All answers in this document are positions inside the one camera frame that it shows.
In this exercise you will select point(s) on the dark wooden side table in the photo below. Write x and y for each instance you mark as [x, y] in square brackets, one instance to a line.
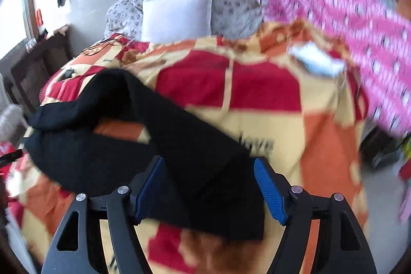
[27, 71]

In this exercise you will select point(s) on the pink penguin blanket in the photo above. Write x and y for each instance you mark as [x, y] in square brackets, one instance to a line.
[379, 42]

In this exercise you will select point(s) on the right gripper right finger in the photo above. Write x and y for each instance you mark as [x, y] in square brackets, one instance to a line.
[341, 244]

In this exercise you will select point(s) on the white pillow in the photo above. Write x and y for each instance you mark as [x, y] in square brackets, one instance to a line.
[167, 21]

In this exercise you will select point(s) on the white face mask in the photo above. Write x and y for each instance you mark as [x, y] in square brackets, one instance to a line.
[316, 60]

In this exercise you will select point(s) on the red orange yellow blanket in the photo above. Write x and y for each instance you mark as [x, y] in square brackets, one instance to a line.
[308, 127]

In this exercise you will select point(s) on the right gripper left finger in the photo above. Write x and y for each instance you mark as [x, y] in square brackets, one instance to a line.
[92, 226]

